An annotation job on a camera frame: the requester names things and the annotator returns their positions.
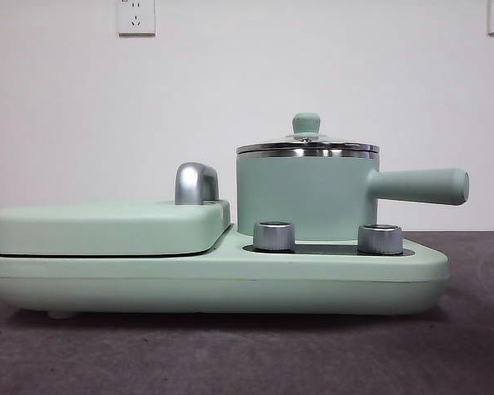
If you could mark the glass lid with green knob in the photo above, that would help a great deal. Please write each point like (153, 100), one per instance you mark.
(306, 123)

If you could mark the silver control knob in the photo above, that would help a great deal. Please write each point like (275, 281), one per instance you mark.
(273, 236)
(378, 239)

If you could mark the pale green hinged grill cover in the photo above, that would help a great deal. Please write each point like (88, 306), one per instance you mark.
(86, 230)

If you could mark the pale green breakfast maker base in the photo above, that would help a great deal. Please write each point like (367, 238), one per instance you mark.
(107, 284)

